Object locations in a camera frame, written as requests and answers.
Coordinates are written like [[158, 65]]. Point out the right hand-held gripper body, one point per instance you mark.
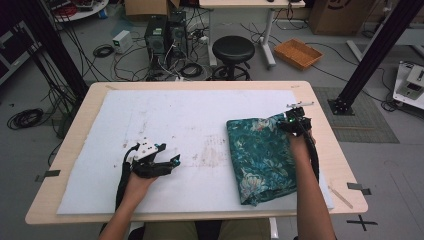
[[300, 125]]

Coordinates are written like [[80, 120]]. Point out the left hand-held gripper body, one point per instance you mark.
[[150, 168]]

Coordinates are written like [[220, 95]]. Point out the teal floral shirt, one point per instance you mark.
[[263, 160]]

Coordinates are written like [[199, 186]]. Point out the person's right hand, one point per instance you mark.
[[301, 146]]

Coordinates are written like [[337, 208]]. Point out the person's left hand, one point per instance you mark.
[[138, 188]]

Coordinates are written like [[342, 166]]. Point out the white foam mat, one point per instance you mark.
[[183, 116]]

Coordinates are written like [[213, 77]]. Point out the person's khaki pants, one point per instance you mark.
[[166, 231]]

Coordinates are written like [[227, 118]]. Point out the grey floor mat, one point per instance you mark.
[[366, 123]]

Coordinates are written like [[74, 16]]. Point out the thin wooden stick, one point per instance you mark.
[[340, 197]]

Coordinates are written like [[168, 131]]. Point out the grey tape strip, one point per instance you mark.
[[356, 186], [50, 173]]

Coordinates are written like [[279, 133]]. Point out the black round stool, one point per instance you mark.
[[233, 48]]

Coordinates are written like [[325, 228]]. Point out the black computer tower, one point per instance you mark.
[[177, 33], [155, 40]]

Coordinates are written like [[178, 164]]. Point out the white power supply box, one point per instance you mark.
[[122, 40]]

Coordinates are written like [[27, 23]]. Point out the printed cardboard box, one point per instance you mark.
[[343, 16]]

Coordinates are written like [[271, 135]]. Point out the white device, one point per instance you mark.
[[411, 83]]

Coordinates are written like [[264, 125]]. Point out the white-legged wooden desk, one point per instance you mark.
[[250, 3]]

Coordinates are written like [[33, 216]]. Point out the open plain cardboard box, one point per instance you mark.
[[146, 6]]

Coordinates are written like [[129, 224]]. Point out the round white table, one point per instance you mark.
[[90, 11]]

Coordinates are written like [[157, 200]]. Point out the black metal shelf rack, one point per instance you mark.
[[16, 50]]

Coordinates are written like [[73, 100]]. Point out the black metal post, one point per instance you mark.
[[376, 50], [53, 46]]

